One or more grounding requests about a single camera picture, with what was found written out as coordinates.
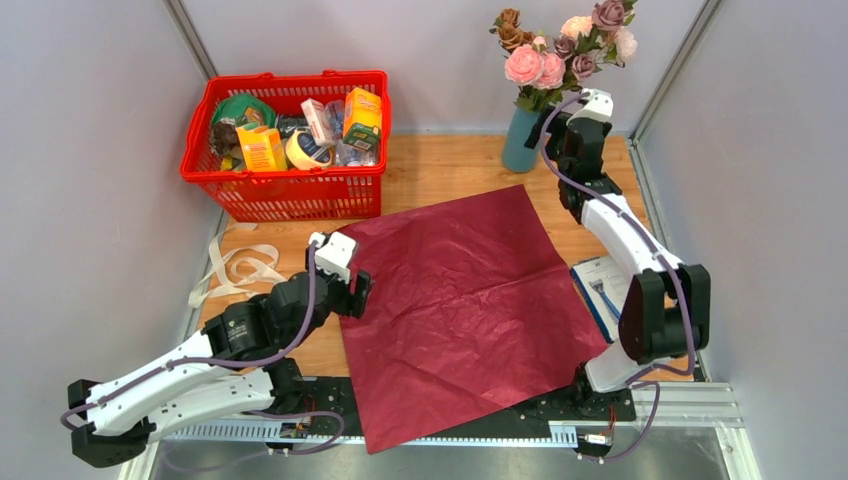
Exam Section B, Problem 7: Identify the white printed ribbon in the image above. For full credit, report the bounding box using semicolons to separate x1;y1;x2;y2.
188;222;285;309

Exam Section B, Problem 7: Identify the pink flower stem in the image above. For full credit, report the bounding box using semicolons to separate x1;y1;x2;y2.
504;36;566;113

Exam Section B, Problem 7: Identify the pink flower bouquet brown wrap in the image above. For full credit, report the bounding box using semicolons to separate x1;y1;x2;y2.
488;7;639;68

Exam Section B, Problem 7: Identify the mauve flower stem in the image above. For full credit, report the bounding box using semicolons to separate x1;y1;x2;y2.
553;0;638;91

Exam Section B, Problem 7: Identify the dark red wrapping paper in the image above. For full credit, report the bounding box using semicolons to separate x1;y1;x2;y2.
340;185;606;454

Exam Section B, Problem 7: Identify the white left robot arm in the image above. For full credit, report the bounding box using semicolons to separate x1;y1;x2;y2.
67;270;372;468

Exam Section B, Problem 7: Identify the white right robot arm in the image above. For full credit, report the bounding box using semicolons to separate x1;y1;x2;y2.
526;107;711;419

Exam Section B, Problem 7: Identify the teal ceramic vase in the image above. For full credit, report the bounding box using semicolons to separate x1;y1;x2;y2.
501;107;538;173

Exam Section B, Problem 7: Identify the red plastic shopping basket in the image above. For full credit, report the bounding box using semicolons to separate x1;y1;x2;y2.
180;70;392;222

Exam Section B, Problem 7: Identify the blue razor blister package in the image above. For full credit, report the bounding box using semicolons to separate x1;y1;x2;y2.
570;256;630;344

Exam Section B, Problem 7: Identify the yellow tape roll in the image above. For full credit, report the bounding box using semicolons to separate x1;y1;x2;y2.
284;129;334;171

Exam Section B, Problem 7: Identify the orange juice carton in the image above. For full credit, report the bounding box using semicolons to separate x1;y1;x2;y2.
236;122;287;172

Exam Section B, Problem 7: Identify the clear plastic bottle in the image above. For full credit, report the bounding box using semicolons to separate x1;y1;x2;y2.
325;100;378;167

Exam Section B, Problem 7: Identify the white small box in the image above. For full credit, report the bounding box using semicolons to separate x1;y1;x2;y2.
300;98;336;147

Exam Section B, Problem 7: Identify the green snack bag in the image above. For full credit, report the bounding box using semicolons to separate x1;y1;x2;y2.
211;93;277;127

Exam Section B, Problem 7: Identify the orange green box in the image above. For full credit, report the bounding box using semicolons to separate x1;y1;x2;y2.
342;87;383;152

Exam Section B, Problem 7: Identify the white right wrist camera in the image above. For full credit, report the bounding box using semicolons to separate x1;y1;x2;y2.
567;88;614;124

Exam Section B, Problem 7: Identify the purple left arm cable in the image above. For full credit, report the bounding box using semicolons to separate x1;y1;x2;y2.
59;241;347;458

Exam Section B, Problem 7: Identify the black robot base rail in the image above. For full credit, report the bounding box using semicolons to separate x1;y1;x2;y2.
158;374;743;448

